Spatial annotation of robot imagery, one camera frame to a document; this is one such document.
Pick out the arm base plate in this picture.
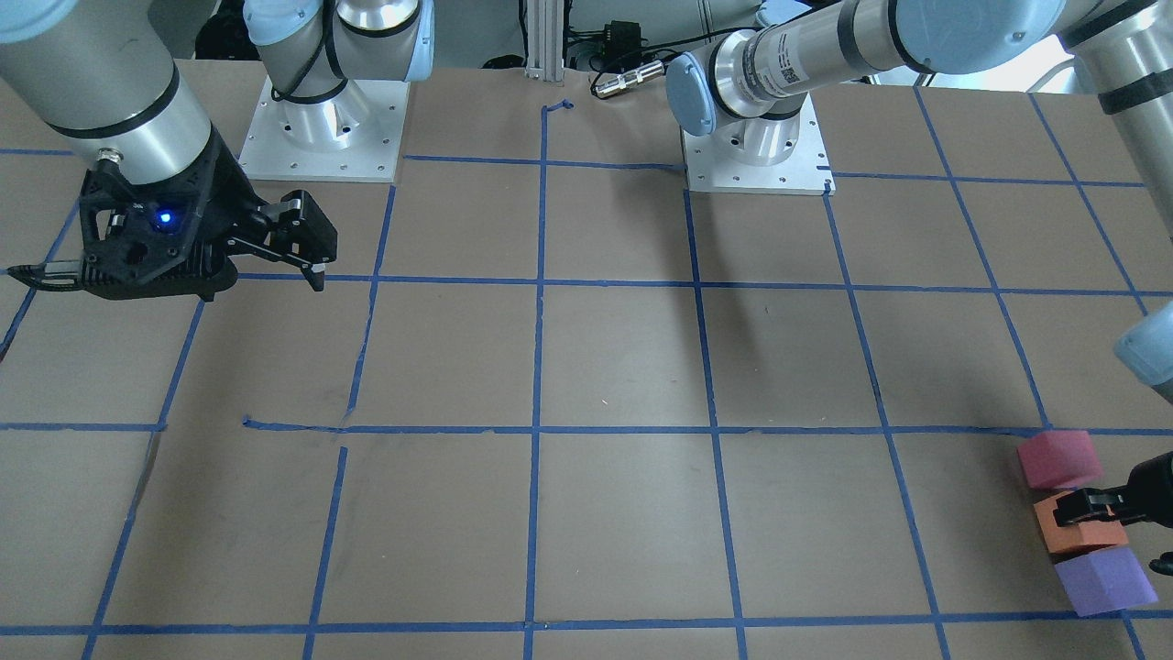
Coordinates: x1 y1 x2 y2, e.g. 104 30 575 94
680 95 838 196
239 80 411 183

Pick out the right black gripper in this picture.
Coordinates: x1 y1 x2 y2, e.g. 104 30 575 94
219 191 338 292

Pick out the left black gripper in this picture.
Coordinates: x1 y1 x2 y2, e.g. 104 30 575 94
1053 454 1173 577

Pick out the red foam block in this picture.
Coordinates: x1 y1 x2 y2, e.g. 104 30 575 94
1015 429 1103 491

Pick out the purple foam block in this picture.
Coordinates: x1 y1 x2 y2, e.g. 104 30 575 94
1053 546 1159 617

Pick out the brown paper mat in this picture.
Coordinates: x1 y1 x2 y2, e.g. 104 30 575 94
1 70 1169 659

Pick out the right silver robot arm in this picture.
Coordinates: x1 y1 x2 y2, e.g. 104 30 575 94
4 1 435 301

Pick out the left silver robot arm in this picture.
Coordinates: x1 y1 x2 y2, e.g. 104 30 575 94
666 1 1169 530

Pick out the aluminium frame post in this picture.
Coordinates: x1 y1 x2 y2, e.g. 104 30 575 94
522 0 568 86

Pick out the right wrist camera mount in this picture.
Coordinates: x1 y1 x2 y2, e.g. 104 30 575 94
5 128 263 302

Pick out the orange foam block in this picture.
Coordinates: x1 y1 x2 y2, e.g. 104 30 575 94
1035 491 1130 556

